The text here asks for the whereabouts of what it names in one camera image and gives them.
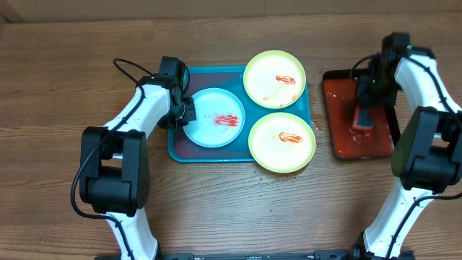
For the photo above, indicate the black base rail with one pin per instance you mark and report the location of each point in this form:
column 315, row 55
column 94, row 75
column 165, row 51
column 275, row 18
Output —
column 316, row 255

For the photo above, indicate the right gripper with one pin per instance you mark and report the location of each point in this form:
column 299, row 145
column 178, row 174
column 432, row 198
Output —
column 370, row 100

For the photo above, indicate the teal plastic tray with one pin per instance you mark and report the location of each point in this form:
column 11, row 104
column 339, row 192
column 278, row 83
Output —
column 230, row 78

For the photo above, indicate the green plate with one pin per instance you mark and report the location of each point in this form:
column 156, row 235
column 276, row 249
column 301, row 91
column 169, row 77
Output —
column 282, row 142
column 274, row 79

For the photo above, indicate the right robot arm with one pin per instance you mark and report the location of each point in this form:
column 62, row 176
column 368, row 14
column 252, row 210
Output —
column 427, row 156

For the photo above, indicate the light blue plate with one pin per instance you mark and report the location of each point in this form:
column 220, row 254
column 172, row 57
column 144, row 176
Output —
column 220, row 118

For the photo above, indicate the black tray with red liquid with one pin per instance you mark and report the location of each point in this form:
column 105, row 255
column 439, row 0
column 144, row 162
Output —
column 349, row 141

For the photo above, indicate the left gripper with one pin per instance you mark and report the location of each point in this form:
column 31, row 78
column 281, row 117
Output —
column 190, row 115

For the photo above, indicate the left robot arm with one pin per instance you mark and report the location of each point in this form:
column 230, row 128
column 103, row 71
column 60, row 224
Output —
column 113, row 179

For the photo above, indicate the red and black sponge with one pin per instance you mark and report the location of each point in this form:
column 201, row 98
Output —
column 361, row 119

